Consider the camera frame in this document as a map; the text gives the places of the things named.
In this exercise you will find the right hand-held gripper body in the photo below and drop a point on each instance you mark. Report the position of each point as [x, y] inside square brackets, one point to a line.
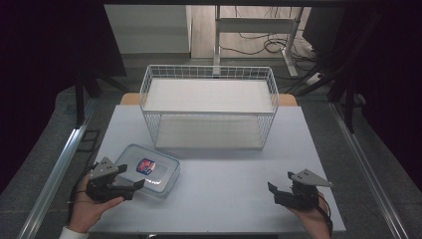
[302, 194]

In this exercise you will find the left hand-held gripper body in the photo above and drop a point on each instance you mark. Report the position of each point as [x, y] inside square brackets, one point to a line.
[101, 186]

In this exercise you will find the clear plastic lidded container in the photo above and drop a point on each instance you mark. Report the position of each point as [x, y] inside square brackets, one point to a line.
[149, 171]

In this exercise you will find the person's left hand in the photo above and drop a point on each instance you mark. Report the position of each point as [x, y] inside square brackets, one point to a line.
[87, 209]

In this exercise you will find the person's right hand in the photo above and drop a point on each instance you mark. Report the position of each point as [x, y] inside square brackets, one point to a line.
[311, 220]

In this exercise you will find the white sleeve cuff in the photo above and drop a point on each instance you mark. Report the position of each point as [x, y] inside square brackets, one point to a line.
[72, 234]

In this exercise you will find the wooden table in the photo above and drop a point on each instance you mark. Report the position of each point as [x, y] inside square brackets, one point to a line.
[130, 99]

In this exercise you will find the black metal stand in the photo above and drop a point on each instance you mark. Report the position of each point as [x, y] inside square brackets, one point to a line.
[79, 99]

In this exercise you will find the black tripod stand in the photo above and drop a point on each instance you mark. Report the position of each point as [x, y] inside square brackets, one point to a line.
[348, 103]

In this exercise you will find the white power strip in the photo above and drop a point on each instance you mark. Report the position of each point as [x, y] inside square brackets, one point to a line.
[312, 79]

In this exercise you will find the dark curtain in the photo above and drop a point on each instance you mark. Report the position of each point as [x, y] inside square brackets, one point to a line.
[40, 66]
[394, 83]

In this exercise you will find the white cabinet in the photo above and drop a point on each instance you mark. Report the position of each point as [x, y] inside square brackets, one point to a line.
[149, 30]

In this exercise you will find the aluminium rail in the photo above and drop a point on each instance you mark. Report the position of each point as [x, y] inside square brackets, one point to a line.
[368, 172]
[53, 179]

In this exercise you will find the white desk frame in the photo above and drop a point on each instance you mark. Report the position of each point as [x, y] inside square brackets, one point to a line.
[255, 25]

